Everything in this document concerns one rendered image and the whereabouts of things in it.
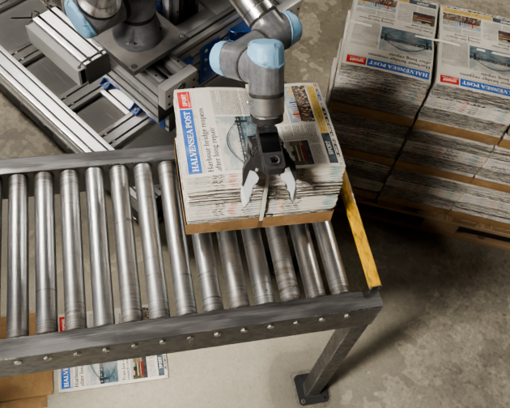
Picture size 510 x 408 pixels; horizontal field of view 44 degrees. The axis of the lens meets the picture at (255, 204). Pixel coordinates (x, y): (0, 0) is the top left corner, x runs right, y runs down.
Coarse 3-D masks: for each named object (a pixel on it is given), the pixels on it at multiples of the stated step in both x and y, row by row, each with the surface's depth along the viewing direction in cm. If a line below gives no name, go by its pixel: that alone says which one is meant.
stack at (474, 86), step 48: (384, 0) 213; (384, 48) 202; (432, 48) 204; (480, 48) 206; (336, 96) 210; (384, 96) 205; (432, 96) 202; (480, 96) 197; (384, 144) 225; (432, 144) 219; (480, 144) 215; (384, 192) 248; (432, 192) 243; (480, 192) 237; (480, 240) 263
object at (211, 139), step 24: (192, 96) 156; (216, 96) 157; (192, 120) 151; (216, 120) 152; (240, 120) 153; (192, 144) 147; (216, 144) 147; (240, 144) 148; (192, 168) 143; (216, 168) 143; (240, 168) 144; (192, 192) 145; (216, 192) 148; (192, 216) 154; (216, 216) 155; (240, 216) 157
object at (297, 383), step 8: (296, 376) 227; (304, 376) 228; (296, 384) 226; (328, 384) 227; (296, 392) 225; (328, 392) 226; (296, 400) 223; (304, 400) 223; (312, 400) 223; (320, 400) 224; (328, 400) 224
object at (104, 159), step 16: (0, 160) 168; (16, 160) 168; (32, 160) 169; (48, 160) 170; (64, 160) 170; (80, 160) 171; (96, 160) 171; (112, 160) 172; (128, 160) 172; (144, 160) 173; (160, 160) 174; (0, 176) 167; (32, 176) 169; (80, 176) 173; (32, 192) 175
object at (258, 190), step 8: (240, 88) 160; (240, 96) 158; (248, 96) 159; (240, 104) 157; (248, 112) 155; (248, 120) 154; (248, 128) 152; (256, 168) 144; (264, 176) 146; (272, 176) 146; (256, 184) 147; (264, 184) 148; (272, 184) 148; (256, 192) 150; (272, 192) 151; (256, 200) 153; (272, 200) 154; (256, 208) 156; (272, 208) 157; (256, 216) 158; (264, 216) 159
